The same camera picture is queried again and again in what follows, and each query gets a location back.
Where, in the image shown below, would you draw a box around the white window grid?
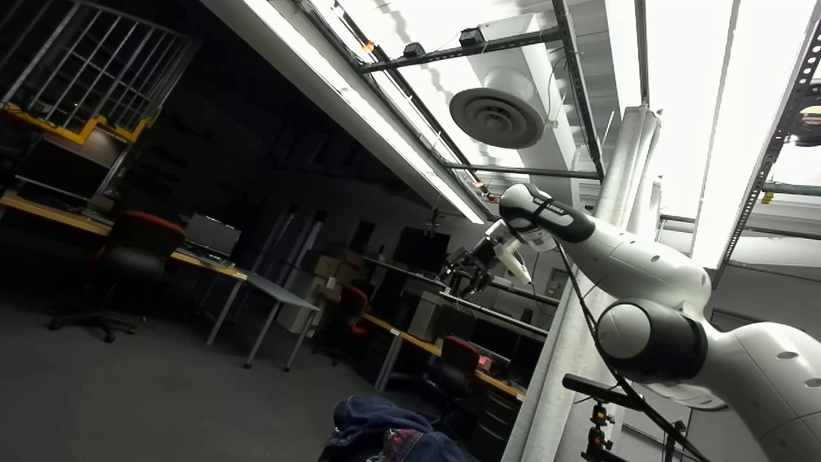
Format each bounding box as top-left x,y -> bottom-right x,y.
0,0 -> 201,135

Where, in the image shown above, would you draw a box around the grey boxy monitor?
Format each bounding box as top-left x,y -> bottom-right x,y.
182,210 -> 243,263

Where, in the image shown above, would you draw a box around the red black office chair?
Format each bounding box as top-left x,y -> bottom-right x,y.
46,208 -> 188,346

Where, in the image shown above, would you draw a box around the small red chair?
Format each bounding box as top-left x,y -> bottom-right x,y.
329,282 -> 376,349

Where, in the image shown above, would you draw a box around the long ceiling light strip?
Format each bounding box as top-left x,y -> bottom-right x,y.
201,0 -> 491,230

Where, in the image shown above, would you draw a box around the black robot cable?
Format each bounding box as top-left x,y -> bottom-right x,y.
535,192 -> 713,462

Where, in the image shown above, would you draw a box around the yellow-edged workbench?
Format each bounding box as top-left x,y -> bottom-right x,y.
0,101 -> 159,252

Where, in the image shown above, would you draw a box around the black camera on stand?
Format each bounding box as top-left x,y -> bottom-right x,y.
559,372 -> 647,462

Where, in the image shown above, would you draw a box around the black background monitor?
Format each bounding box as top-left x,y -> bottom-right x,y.
390,225 -> 455,277

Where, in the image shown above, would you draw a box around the long yellow-edged desk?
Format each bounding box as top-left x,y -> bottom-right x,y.
356,312 -> 528,407

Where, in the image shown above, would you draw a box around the grey folding table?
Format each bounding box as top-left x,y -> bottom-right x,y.
168,244 -> 325,376

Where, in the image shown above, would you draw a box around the red chair with grey back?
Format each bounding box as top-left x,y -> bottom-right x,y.
436,332 -> 515,382

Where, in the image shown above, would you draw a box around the round ceiling vent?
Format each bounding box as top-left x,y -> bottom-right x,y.
447,85 -> 547,151

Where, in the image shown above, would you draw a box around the black ceiling rail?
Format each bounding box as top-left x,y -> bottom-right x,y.
356,24 -> 569,77

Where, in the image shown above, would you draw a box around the white pillar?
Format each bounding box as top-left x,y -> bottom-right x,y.
500,105 -> 667,462

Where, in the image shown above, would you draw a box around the metal ceiling rack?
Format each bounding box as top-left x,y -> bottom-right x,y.
715,24 -> 821,271

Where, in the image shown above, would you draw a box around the blue denim jeans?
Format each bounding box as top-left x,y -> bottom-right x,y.
319,394 -> 483,462

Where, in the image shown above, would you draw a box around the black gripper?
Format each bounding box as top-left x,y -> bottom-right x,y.
442,243 -> 508,304

